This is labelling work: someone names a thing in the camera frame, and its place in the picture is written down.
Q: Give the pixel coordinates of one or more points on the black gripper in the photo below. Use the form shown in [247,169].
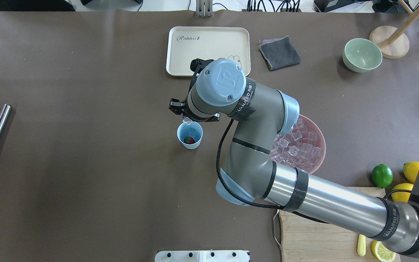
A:
[176,106]

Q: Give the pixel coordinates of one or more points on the clear ice cube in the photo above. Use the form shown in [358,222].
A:
[187,121]

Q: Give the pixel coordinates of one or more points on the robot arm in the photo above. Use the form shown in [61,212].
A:
[250,177]

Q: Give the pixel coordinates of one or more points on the light blue cup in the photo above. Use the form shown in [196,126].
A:
[194,130]

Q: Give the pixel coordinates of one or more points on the red strawberry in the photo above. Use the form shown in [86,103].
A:
[189,140]

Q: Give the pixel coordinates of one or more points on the cream serving tray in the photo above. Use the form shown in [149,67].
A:
[186,43]

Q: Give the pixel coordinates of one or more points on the grey folded cloth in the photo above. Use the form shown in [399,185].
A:
[279,53]

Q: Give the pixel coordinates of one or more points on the pink bowl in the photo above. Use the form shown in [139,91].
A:
[304,147]

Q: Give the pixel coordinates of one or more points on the wooden cutting board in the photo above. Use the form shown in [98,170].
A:
[303,240]

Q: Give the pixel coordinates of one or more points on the green bowl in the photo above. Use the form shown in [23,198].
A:
[361,55]

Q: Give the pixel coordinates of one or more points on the green lime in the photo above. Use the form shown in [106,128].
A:
[382,176]

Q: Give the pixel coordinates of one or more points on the wooden mug tree stand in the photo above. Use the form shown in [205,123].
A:
[391,41]

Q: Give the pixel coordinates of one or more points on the yellow plastic knife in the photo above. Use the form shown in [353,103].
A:
[361,245]

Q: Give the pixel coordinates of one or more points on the yellow lemon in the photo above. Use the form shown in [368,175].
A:
[402,196]
[411,171]

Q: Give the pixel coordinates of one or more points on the lemon half slice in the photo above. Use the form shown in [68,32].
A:
[381,252]

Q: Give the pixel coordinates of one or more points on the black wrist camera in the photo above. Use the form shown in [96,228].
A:
[197,65]

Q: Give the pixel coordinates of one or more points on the aluminium frame post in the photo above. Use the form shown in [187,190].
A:
[204,8]

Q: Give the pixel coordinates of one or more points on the white camera pillar mount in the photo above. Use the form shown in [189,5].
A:
[203,256]

